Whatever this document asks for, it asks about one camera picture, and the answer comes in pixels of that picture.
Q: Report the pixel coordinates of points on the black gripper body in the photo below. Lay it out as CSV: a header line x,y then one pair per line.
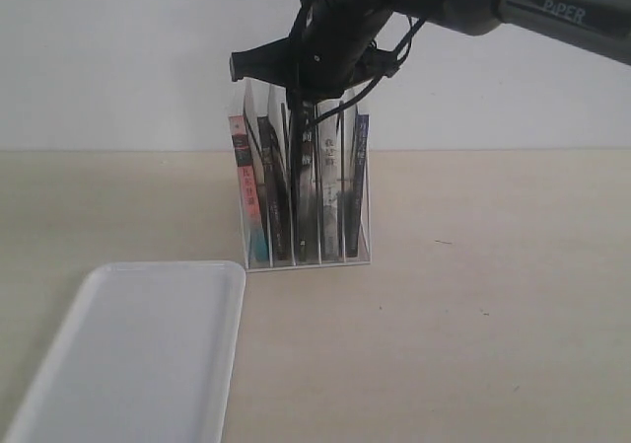
x,y
329,49

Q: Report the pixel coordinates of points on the dark blue moon book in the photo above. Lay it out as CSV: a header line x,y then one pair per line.
x,y
356,125

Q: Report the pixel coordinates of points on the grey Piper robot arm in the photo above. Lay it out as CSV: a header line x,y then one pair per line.
x,y
597,26

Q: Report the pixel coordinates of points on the grey white spine book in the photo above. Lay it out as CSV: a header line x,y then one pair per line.
x,y
330,134

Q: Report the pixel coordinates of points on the black and white spine book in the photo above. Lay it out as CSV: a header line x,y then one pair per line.
x,y
303,164

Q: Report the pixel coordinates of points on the dark brown spine book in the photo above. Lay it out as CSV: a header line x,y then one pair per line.
x,y
268,119

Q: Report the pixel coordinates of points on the red spine book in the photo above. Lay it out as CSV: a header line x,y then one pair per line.
x,y
256,246

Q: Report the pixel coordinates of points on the white plastic tray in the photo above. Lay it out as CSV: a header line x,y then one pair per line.
x,y
145,353

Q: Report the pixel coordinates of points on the white wire book rack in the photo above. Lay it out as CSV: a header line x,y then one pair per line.
x,y
322,110

